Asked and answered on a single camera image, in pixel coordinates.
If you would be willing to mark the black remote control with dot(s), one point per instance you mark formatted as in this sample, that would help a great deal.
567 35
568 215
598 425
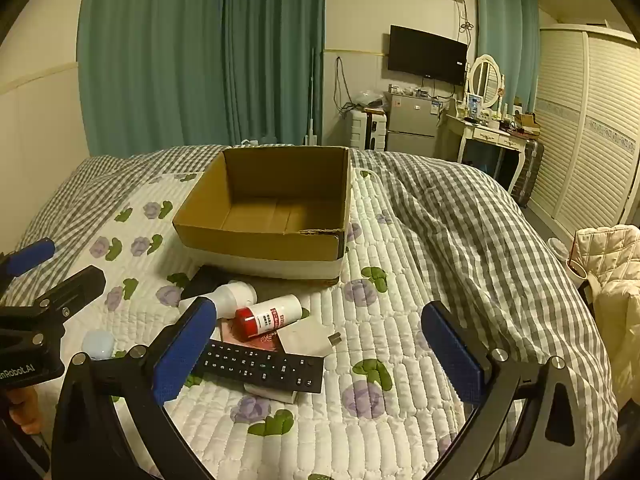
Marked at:
265 365

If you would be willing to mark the plain white plastic bottle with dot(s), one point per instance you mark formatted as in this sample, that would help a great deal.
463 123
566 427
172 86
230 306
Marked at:
227 297

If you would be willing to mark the red patterned small box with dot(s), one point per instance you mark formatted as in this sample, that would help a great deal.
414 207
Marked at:
260 342

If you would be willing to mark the white pole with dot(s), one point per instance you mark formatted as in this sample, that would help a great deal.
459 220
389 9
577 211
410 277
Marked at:
312 100

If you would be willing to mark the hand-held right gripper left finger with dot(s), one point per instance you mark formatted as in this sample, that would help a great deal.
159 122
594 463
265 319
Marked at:
184 352

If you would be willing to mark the cream quilted jacket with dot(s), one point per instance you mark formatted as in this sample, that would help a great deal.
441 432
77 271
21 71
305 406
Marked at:
615 290

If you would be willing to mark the white suitcase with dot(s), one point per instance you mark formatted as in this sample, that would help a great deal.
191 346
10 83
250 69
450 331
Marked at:
369 130

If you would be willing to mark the silver refrigerator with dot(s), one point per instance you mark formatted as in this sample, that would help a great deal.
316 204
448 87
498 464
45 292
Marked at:
412 120

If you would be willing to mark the person's left hand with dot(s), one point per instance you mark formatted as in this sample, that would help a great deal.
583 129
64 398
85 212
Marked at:
26 410

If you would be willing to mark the black wall television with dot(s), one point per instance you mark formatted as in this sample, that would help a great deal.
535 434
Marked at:
427 55

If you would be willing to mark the narrow green curtain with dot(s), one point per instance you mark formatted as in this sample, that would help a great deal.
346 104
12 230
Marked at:
510 35

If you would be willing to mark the small photo frame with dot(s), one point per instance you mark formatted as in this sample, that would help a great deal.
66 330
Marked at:
473 104

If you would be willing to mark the pale earbud case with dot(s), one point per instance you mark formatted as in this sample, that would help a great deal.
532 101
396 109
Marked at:
98 345

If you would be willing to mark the dark suitcase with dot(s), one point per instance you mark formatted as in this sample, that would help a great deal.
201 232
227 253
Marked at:
529 172

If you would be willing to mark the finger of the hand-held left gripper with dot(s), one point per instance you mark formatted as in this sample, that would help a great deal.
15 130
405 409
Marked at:
75 290
31 256

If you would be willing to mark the wide green curtain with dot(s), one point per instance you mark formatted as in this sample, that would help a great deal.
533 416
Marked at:
175 50

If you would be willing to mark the cream louvred wardrobe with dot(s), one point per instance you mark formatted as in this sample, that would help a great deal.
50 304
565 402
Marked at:
590 125

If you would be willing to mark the white dressing table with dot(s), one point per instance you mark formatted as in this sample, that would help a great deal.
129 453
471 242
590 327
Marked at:
487 134

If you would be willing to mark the grey checked blanket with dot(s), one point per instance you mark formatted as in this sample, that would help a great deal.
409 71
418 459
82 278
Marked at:
475 220

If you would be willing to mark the white oval mirror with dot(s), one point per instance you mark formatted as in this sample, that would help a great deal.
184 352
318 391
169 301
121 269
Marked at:
486 77

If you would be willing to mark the brown cardboard box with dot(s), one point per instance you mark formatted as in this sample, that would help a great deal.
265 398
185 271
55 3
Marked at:
280 195

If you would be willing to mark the red-capped white bottle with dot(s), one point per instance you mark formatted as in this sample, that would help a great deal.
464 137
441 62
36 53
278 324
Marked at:
272 315

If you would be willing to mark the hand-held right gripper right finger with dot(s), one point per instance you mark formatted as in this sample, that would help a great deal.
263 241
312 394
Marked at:
452 355

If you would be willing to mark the white floral quilt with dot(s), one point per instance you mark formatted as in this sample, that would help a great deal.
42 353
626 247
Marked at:
395 260

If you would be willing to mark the small white box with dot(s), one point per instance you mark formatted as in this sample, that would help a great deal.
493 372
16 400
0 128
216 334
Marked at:
272 394

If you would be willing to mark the clear plastic bag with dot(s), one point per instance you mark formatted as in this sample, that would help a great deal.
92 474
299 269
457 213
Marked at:
369 99

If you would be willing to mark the white charger adapter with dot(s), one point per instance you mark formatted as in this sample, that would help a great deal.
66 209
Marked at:
307 337

